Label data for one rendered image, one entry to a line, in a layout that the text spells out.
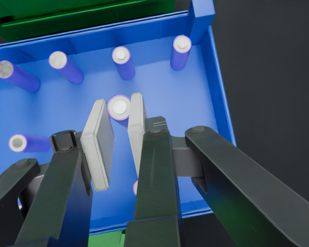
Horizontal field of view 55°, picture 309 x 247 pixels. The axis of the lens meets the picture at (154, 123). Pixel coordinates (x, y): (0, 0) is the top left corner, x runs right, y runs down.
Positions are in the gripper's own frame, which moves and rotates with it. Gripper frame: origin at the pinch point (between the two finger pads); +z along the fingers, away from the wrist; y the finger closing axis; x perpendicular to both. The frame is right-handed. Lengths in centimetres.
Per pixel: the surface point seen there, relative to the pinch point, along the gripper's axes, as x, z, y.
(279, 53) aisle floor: -7, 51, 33
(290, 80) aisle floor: -13, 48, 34
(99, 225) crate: -12.4, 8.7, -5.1
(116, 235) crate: -36, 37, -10
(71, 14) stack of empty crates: 8.6, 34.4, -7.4
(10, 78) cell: 2.9, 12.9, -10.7
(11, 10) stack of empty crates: 10.4, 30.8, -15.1
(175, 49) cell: 2.8, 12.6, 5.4
